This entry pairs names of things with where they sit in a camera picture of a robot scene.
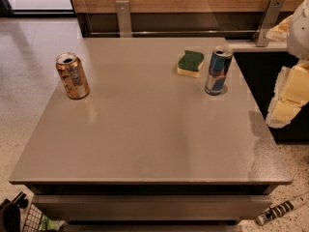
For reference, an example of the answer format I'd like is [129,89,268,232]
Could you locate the right metal bracket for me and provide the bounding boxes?
[252,0,286,47]

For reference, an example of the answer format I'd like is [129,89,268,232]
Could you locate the black object at corner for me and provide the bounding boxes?
[0,191,29,232]

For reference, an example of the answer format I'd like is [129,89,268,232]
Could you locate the orange soda can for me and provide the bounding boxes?
[56,52,90,100]

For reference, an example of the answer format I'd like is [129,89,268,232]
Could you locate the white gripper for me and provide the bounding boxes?
[266,0,309,129]

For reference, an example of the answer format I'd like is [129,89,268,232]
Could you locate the green yellow sponge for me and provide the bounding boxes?
[177,50,205,78]

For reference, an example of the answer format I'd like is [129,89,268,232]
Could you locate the wire basket with green item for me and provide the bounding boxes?
[21,205,67,232]

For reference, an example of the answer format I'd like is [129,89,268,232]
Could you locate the wooden wall counter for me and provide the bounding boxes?
[70,0,303,40]

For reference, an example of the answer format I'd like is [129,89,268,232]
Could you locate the black white striped tool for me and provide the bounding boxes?
[256,193,308,226]

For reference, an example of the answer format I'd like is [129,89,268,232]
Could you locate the left metal bracket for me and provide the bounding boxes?
[116,0,132,38]

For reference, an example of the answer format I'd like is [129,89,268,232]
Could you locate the metal bracket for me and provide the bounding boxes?
[116,0,132,38]
[252,0,286,47]

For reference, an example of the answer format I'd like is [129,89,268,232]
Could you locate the blue silver energy drink can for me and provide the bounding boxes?
[205,44,233,95]

